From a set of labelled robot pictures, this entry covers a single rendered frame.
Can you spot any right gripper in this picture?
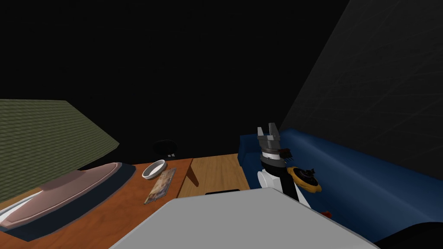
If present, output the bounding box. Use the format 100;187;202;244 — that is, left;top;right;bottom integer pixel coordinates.
257;122;282;152

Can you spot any brown picture book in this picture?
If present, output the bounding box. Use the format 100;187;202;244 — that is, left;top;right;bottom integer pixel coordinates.
144;167;177;205

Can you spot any pink oval tray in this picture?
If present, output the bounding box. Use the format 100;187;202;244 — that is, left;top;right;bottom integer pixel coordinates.
0;162;123;230

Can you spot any orange-brown wooden table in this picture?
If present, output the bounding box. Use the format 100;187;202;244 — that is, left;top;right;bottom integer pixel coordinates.
0;158;200;249

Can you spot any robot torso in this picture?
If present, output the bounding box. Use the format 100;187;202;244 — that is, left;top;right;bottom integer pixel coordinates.
109;188;381;249

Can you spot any blue sofa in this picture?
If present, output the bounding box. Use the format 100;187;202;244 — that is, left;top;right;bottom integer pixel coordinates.
237;128;443;244

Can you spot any yellow round toy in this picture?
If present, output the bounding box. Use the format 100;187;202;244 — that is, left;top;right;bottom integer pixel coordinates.
287;166;322;194

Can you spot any white bowl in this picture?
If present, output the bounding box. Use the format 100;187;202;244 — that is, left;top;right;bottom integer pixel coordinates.
141;159;167;180

